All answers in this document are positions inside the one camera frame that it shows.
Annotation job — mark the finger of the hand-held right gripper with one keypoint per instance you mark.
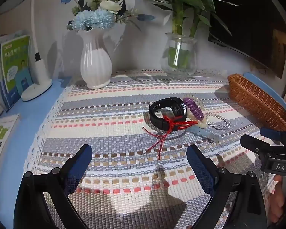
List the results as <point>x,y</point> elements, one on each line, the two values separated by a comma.
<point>270,133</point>
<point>255,144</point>

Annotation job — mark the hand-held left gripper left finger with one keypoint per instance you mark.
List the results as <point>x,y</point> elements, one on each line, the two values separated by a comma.
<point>78,169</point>

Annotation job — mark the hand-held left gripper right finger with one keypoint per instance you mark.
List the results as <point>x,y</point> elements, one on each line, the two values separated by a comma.
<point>200,169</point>

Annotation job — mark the brown wicker basket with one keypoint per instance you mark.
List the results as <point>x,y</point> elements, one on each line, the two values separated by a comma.
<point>255,100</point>

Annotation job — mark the black wrist watch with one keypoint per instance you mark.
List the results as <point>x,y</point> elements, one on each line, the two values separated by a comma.
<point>157,121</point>

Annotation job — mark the person's right hand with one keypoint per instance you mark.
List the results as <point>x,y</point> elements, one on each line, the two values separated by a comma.
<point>277,200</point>

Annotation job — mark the striped woven table mat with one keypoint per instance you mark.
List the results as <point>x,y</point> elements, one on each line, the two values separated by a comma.
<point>97,114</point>

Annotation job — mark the white booklet with green print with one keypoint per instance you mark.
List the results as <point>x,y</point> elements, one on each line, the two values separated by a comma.
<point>2,133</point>

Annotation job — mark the white desk lamp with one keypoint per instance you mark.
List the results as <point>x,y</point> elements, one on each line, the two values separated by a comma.
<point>39,76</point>

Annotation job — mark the clear glass vase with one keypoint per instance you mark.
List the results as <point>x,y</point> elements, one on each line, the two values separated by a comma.
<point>178,64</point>

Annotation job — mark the dark monitor screen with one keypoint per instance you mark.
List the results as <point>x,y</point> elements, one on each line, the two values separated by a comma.
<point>247,28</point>

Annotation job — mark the white ribbed ceramic vase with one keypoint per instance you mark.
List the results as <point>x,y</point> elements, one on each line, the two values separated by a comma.
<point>95,62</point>

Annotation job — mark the green blue cover book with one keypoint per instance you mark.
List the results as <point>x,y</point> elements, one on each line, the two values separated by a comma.
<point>16,76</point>

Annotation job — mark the green bamboo plant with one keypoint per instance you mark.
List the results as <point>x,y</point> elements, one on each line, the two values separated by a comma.
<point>181,12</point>

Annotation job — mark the white ribbed vase with flowers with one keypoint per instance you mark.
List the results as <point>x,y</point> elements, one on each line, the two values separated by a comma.
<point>97,18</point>

